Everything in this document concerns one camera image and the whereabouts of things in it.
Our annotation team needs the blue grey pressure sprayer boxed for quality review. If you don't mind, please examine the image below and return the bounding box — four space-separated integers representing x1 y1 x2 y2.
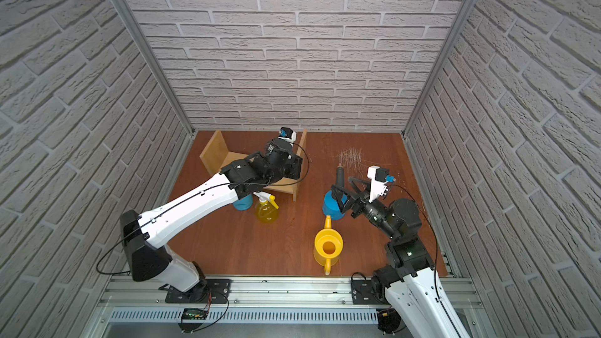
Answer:
322 164 347 221

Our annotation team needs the light blue pink spray bottle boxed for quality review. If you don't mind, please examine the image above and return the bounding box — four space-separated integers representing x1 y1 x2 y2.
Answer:
233 195 254 211

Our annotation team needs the aluminium front rail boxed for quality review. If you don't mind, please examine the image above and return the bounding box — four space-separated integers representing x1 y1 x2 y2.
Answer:
95 274 485 311

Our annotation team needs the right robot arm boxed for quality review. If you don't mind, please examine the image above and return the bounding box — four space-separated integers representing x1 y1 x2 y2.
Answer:
331 176 469 337

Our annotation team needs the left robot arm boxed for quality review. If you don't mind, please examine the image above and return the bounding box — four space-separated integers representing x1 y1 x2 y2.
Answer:
120 128 303 293

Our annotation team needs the corner aluminium post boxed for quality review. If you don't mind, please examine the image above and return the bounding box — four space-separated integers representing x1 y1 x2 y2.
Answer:
402 0 477 140
110 0 196 138

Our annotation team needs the right round black connector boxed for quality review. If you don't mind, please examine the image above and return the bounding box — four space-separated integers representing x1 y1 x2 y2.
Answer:
377 308 402 334

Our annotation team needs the yellow watering can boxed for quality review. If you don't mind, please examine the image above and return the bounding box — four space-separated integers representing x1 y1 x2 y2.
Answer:
313 215 344 275

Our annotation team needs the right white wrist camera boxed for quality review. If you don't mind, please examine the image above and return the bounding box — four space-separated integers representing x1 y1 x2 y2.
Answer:
367 166 396 203

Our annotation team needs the right corner aluminium post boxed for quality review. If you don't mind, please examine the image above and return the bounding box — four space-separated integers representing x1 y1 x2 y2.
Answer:
402 0 477 140

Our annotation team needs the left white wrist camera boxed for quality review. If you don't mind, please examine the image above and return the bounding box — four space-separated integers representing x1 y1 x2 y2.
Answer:
279 127 297 143

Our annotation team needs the left corner aluminium post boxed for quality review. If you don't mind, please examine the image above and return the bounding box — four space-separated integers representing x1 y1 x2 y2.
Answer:
110 0 196 138

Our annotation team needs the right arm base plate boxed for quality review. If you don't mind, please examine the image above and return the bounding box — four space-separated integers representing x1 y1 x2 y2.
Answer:
351 278 388 305

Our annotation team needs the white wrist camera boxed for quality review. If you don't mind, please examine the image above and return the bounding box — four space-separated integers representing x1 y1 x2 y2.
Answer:
279 127 297 143
367 166 396 203

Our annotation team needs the yellow spray bottle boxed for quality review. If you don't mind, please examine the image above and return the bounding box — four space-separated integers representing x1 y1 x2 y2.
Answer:
254 192 279 223

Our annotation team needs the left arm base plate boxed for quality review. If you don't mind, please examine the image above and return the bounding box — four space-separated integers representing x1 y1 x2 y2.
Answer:
165 278 232 305

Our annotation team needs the wooden shelf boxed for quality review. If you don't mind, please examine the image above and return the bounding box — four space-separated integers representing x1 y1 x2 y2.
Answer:
200 129 309 202

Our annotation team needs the left green circuit board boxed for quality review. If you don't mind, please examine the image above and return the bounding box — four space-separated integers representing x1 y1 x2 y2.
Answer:
181 308 209 322

